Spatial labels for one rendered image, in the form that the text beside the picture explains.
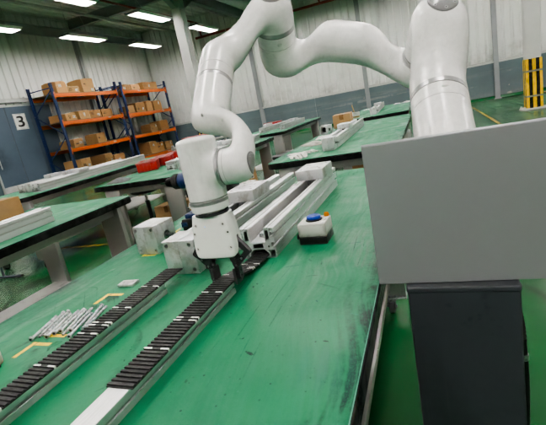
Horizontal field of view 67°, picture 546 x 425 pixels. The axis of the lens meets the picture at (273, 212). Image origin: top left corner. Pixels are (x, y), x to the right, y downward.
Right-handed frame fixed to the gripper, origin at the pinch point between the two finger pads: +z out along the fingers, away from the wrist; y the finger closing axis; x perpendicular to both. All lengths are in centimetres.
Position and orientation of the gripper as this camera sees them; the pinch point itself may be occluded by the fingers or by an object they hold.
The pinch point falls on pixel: (227, 275)
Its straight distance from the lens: 95.6
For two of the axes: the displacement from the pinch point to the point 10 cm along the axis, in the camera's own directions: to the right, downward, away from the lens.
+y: 9.2, -0.9, -3.8
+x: 3.4, -3.0, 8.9
